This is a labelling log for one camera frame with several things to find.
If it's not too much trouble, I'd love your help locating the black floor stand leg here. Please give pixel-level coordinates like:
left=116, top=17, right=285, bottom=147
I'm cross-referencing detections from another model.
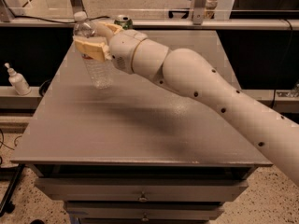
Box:
left=0, top=164, right=24, bottom=217

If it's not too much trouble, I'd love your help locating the black cable on rail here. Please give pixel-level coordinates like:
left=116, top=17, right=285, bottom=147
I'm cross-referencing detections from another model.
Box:
left=0, top=0, right=110, bottom=24

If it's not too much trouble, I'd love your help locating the upper cabinet drawer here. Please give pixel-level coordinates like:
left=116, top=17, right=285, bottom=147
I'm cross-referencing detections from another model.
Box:
left=36, top=178, right=248, bottom=203

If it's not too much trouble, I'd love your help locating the grey drawer cabinet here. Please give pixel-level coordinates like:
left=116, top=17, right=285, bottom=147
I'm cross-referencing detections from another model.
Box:
left=9, top=29, right=275, bottom=224

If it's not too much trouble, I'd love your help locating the lower cabinet drawer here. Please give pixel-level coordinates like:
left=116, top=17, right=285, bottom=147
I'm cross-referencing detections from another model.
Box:
left=64, top=202, right=223, bottom=221

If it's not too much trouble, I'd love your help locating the white pump dispenser bottle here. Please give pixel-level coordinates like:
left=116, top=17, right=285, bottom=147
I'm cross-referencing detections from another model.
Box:
left=5, top=63, right=31, bottom=96

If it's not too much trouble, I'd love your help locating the cabinet drawer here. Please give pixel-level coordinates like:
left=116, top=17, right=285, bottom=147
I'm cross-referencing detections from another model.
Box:
left=64, top=202, right=223, bottom=221
left=36, top=178, right=248, bottom=203

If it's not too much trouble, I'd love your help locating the clear plastic water bottle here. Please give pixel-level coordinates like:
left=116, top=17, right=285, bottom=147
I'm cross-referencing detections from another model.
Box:
left=73, top=11, right=113, bottom=89

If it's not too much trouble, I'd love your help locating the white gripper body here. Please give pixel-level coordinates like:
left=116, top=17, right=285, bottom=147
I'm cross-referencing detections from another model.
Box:
left=109, top=29, right=148, bottom=74

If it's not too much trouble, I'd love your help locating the metal frame post right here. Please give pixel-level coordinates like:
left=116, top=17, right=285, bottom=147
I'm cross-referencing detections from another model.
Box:
left=192, top=0, right=206, bottom=25

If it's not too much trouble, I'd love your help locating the green soda can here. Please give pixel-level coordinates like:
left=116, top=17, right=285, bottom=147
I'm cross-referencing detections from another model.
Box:
left=114, top=15, right=133, bottom=30

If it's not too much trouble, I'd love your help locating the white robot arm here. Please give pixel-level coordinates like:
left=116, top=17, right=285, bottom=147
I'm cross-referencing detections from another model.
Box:
left=73, top=22, right=299, bottom=185

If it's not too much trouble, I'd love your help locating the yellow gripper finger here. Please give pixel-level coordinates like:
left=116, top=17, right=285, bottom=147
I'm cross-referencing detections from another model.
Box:
left=95, top=21, right=123, bottom=41
left=73, top=35, right=111, bottom=63

